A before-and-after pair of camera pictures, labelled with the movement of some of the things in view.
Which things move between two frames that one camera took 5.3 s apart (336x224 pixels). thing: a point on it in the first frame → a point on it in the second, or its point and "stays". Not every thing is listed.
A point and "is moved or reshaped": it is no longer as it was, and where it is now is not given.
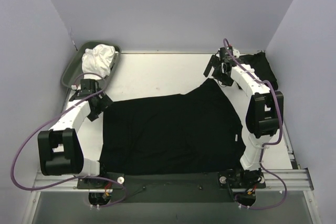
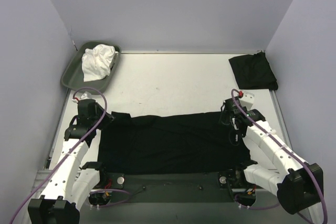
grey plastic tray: [73, 71] stays
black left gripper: [100, 104] → [105, 118]
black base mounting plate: [177, 189] stays
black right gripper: [212, 66] → [228, 115]
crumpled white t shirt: [97, 60] stays
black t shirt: [197, 132] is moved or reshaped
